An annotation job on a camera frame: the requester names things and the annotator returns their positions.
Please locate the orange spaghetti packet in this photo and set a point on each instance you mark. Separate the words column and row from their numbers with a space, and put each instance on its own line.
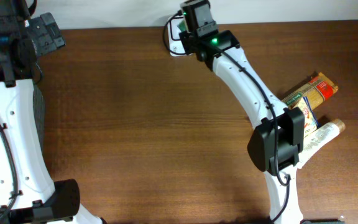
column 318, row 88

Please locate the cream foil pouch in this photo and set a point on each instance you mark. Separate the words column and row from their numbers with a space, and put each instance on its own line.
column 310, row 122

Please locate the white shampoo tube gold cap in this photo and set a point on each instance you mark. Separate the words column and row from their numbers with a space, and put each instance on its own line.
column 319, row 138

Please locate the green tissue pack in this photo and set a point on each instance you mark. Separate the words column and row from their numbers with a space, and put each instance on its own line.
column 182, row 26

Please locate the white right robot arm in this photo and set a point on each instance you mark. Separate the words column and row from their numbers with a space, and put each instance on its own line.
column 278, row 131

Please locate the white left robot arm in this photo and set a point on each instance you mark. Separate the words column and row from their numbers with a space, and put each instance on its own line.
column 27, row 192

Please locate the white barcode scanner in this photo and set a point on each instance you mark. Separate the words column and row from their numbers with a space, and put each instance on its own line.
column 174, row 41

